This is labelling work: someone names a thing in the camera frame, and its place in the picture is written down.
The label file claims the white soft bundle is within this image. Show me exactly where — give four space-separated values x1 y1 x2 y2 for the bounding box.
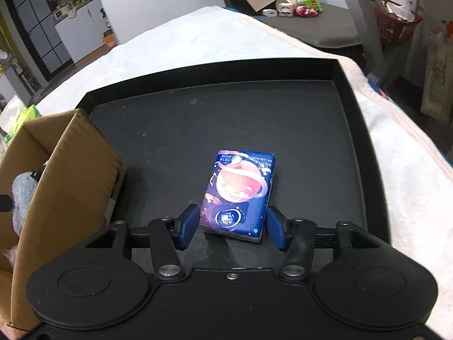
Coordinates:
0 244 19 274

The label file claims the green tissue box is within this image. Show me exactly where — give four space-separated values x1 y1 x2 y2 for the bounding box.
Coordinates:
0 94 42 139

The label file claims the white tote bag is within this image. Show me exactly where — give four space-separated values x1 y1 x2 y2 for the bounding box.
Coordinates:
421 18 453 125

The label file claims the small red figure toy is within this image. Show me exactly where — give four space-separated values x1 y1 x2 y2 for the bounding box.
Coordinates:
294 5 319 18

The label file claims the black shallow tray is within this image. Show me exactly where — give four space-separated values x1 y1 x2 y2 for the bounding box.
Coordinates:
72 58 392 270

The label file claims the blue planet print tissue packet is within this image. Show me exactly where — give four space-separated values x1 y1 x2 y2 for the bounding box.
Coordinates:
199 149 276 243

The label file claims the red plastic basket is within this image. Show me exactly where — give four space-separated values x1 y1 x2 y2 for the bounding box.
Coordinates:
373 0 424 47

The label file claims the brown cardboard box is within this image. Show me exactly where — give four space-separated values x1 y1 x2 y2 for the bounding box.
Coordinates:
0 109 127 331

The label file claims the grey bench seat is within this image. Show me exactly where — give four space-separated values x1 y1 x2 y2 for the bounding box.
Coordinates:
226 2 366 50

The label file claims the grey fluffy plush toy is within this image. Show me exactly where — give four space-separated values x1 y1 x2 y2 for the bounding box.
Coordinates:
10 172 42 236

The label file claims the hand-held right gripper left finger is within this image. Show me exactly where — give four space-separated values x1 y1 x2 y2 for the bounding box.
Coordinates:
85 203 201 280

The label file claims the white cabinet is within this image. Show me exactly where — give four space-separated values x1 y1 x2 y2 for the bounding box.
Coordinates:
55 0 114 63

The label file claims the black framed glass door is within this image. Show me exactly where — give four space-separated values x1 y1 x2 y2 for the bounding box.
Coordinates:
3 0 75 83

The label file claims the white desk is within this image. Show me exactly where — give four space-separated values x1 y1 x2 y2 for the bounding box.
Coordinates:
333 0 453 83

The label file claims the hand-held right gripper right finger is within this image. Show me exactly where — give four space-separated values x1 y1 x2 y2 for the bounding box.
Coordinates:
266 205 383 280

